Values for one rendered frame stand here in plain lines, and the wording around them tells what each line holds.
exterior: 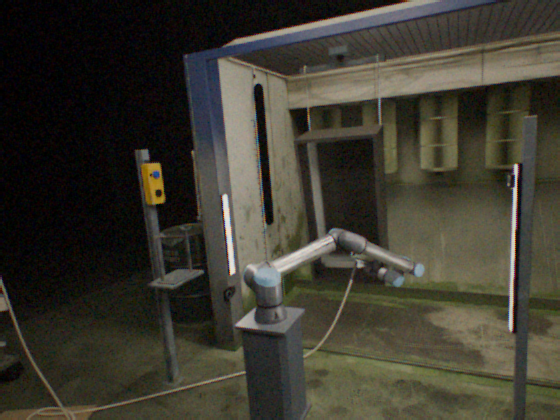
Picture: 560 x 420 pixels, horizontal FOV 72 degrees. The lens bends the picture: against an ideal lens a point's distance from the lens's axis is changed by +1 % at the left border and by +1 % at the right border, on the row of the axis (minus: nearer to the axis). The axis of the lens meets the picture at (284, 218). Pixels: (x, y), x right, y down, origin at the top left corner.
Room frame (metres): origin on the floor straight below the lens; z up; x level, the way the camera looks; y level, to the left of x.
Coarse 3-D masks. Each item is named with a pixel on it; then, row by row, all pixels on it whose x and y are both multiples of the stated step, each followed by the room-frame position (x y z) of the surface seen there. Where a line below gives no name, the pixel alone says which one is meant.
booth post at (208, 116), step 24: (192, 72) 2.89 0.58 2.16; (216, 72) 2.97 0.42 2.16; (192, 96) 2.90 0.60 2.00; (216, 96) 2.94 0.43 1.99; (192, 120) 2.92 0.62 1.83; (216, 120) 2.91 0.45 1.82; (216, 144) 2.88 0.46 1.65; (216, 168) 2.85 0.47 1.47; (216, 192) 2.86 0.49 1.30; (216, 216) 2.87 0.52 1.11; (216, 240) 2.88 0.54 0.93; (216, 264) 2.89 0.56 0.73; (216, 288) 2.90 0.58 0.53; (240, 288) 3.00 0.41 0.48; (216, 312) 2.91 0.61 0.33; (240, 312) 2.96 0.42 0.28; (216, 336) 2.92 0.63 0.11; (240, 336) 2.93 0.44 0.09
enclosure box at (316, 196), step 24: (312, 144) 3.20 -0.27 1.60; (336, 144) 3.13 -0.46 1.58; (360, 144) 3.06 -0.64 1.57; (312, 168) 3.25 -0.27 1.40; (336, 168) 3.18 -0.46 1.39; (360, 168) 3.10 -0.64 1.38; (312, 192) 3.23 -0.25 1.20; (336, 192) 3.22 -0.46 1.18; (360, 192) 3.15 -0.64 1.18; (384, 192) 2.98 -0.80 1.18; (312, 216) 3.20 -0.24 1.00; (336, 216) 3.27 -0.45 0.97; (360, 216) 3.19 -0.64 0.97; (384, 216) 2.95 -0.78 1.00; (312, 240) 3.16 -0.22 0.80; (384, 240) 2.92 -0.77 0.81; (312, 264) 3.07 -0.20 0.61; (336, 264) 3.31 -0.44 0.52; (384, 264) 2.88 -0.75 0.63
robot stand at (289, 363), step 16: (240, 320) 2.04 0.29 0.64; (288, 320) 2.00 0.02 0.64; (256, 336) 1.94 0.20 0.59; (272, 336) 1.90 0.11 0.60; (288, 336) 1.93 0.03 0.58; (256, 352) 1.95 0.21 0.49; (272, 352) 1.90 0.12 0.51; (288, 352) 1.91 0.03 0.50; (256, 368) 1.95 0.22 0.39; (272, 368) 1.91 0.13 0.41; (288, 368) 1.90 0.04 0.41; (304, 368) 2.09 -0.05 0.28; (256, 384) 1.95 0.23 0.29; (272, 384) 1.91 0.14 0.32; (288, 384) 1.90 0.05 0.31; (304, 384) 2.08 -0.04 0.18; (256, 400) 1.96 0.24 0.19; (272, 400) 1.91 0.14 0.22; (288, 400) 1.90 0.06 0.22; (304, 400) 2.07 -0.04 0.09; (256, 416) 1.96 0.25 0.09; (272, 416) 1.92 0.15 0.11; (288, 416) 1.90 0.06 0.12; (304, 416) 2.02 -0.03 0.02
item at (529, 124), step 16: (528, 128) 1.74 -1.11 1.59; (528, 144) 1.74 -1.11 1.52; (528, 160) 1.74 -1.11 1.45; (528, 176) 1.74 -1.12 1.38; (528, 192) 1.74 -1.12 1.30; (528, 208) 1.74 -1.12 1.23; (528, 224) 1.73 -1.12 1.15; (528, 240) 1.73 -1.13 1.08; (528, 256) 1.73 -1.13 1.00; (528, 272) 1.73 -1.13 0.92; (528, 288) 1.73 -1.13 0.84; (528, 304) 1.73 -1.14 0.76; (528, 320) 1.73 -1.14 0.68
